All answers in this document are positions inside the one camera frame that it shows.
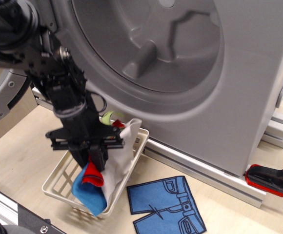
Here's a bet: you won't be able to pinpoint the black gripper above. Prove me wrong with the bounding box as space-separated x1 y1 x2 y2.
45 103 124 171

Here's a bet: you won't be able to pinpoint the red felt cloth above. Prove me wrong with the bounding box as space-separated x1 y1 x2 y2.
81 157 104 187

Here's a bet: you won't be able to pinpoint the white felt cloth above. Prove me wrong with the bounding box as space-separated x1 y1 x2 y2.
102 118 142 206

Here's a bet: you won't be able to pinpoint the green felt cloth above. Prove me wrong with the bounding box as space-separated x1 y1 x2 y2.
101 111 124 125

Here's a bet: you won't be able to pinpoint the blue felt cloth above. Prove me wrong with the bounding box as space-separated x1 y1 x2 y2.
72 168 107 216

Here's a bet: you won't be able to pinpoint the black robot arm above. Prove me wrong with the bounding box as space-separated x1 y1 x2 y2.
0 0 124 171

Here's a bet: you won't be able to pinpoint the cream plastic laundry basket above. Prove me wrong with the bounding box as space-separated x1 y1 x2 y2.
42 128 149 219

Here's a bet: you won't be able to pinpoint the grey round machine door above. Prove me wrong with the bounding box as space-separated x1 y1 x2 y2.
0 68 31 120

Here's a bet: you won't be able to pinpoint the grey toy washing machine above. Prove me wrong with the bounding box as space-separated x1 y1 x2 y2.
31 0 283 176

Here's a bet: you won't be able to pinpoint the blue felt jeans shorts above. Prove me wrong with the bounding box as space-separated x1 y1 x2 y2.
127 176 207 234

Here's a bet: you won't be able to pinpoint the red black clamp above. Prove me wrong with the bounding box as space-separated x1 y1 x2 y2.
244 164 283 197

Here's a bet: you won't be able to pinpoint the black bracket with screw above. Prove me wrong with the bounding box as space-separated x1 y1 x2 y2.
18 204 64 234

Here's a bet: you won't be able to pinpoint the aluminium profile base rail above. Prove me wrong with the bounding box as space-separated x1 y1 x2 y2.
31 85 283 208

